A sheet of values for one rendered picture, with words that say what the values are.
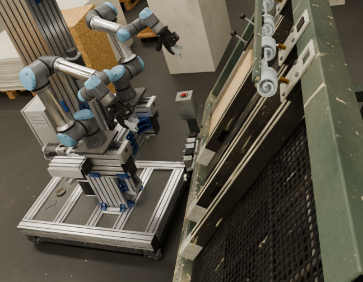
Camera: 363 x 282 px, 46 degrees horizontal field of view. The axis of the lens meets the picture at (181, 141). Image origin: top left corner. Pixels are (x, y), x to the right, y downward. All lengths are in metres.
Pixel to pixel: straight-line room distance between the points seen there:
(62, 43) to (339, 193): 2.21
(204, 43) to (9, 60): 2.56
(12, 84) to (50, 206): 2.80
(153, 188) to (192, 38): 2.16
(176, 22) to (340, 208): 4.34
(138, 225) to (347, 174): 2.53
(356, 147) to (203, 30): 4.09
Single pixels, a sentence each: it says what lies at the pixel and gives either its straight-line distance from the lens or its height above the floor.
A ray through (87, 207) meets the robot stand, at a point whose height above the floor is 0.21.
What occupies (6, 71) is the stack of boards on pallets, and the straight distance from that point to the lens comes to 6.21.
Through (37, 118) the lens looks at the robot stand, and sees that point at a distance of 3.09.
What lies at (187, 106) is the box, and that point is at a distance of 3.12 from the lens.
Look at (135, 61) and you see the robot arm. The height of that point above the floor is 1.26.
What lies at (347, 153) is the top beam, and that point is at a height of 1.89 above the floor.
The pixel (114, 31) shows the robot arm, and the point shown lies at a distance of 2.73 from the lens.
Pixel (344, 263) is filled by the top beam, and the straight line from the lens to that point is 0.82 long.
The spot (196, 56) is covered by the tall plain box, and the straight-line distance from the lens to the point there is 5.20.
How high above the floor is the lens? 2.55
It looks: 37 degrees down
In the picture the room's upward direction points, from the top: 19 degrees counter-clockwise
